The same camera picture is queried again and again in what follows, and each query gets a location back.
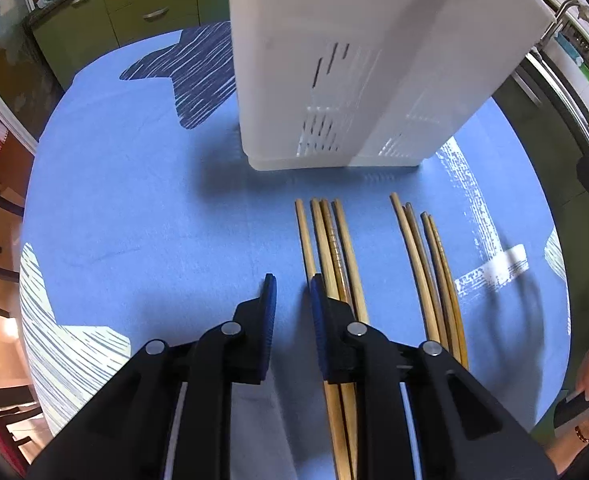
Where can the green sink cabinet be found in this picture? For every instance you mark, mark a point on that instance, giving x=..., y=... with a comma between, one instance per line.
x=529, y=110

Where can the blue patterned tablecloth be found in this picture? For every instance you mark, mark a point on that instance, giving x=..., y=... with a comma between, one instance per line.
x=149, y=210

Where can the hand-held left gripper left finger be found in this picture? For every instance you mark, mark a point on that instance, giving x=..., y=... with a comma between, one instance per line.
x=268, y=320

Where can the white plastic utensil holder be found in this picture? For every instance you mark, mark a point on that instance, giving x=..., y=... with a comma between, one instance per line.
x=374, y=60

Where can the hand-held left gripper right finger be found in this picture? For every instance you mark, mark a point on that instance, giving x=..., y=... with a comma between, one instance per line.
x=318, y=320

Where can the tall steel faucet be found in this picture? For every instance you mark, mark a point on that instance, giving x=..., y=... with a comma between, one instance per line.
x=567, y=10

